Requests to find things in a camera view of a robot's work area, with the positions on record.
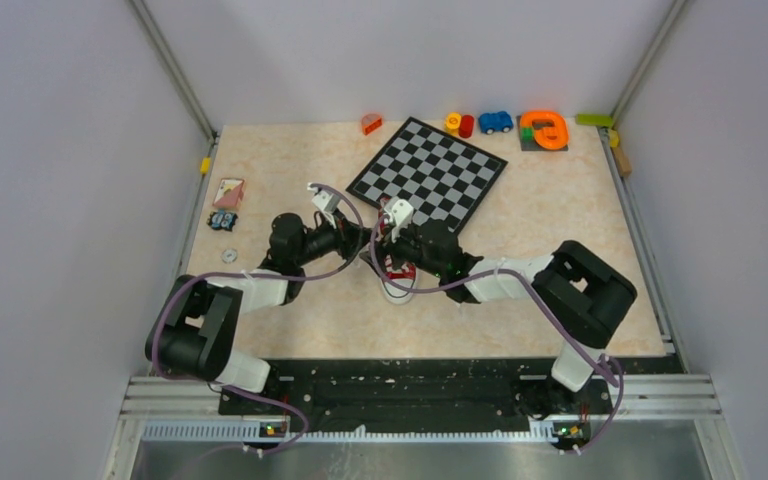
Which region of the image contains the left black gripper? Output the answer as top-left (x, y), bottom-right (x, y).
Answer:
top-left (293, 208), bottom-right (378, 266)

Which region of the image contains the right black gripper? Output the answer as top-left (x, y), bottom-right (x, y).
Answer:
top-left (360, 220), bottom-right (444, 279)

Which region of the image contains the red canvas sneaker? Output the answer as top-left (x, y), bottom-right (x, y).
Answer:
top-left (373, 195), bottom-right (420, 306)

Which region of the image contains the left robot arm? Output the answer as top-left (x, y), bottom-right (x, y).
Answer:
top-left (144, 212), bottom-right (371, 414)

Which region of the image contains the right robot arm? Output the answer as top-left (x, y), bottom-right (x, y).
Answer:
top-left (369, 220), bottom-right (638, 412)

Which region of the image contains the black grey checkerboard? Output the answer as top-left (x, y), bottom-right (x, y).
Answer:
top-left (346, 117), bottom-right (508, 234)

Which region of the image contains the orange half-round toy block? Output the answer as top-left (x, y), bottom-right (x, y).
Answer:
top-left (360, 113), bottom-right (383, 136)

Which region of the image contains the pink tangram card box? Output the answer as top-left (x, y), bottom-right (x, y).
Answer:
top-left (212, 178), bottom-right (246, 211)

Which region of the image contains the small blue toy robot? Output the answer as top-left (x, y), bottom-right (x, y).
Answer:
top-left (206, 210), bottom-right (238, 232)

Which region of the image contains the yellow toy cylinder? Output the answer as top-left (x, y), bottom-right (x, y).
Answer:
top-left (444, 112), bottom-right (462, 136)

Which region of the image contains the red toy cylinder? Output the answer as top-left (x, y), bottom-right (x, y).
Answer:
top-left (458, 115), bottom-right (475, 139)

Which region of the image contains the blue toy car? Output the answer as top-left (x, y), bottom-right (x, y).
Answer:
top-left (478, 111), bottom-right (514, 135)

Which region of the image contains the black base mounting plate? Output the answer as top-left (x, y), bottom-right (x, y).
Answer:
top-left (155, 357), bottom-right (683, 439)

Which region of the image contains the orange curved track toy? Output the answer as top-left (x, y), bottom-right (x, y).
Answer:
top-left (517, 110), bottom-right (570, 152)

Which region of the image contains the green flat block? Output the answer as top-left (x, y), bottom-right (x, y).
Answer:
top-left (575, 113), bottom-right (615, 128)

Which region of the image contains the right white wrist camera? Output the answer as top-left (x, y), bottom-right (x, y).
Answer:
top-left (382, 197), bottom-right (415, 242)

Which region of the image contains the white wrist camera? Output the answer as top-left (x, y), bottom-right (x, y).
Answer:
top-left (308, 185), bottom-right (340, 217)
top-left (382, 197), bottom-right (415, 242)

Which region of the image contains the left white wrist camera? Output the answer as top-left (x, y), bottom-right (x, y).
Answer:
top-left (308, 185), bottom-right (340, 217)

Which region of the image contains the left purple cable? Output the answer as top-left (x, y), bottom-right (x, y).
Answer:
top-left (149, 182), bottom-right (367, 458)

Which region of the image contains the purple cable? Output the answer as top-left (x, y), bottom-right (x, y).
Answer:
top-left (367, 211), bottom-right (626, 456)
top-left (149, 182), bottom-right (367, 458)

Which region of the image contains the yellow clip on rail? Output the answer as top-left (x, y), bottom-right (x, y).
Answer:
top-left (199, 157), bottom-right (211, 176)

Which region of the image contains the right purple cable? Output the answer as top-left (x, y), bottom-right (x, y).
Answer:
top-left (367, 211), bottom-right (626, 456)

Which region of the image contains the wooden block on rail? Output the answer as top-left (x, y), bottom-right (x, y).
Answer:
top-left (611, 146), bottom-right (633, 178)

